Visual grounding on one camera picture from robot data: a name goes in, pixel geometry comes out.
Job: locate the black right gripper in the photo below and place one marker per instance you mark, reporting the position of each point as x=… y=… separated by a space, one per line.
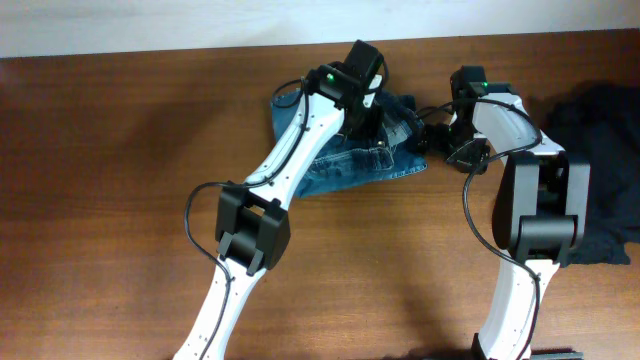
x=433 y=139

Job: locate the grey metal bracket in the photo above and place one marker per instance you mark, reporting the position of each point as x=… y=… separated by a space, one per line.
x=566 y=355

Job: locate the black cloth garment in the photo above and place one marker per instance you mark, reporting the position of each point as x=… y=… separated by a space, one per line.
x=602 y=125

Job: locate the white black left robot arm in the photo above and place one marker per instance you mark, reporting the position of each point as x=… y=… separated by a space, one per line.
x=252 y=227

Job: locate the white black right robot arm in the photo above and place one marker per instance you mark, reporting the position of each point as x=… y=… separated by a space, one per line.
x=539 y=213

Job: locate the blue denim jeans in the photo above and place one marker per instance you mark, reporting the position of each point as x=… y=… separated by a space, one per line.
x=342 y=164

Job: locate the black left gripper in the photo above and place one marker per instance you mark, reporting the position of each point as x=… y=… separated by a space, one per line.
x=374 y=126

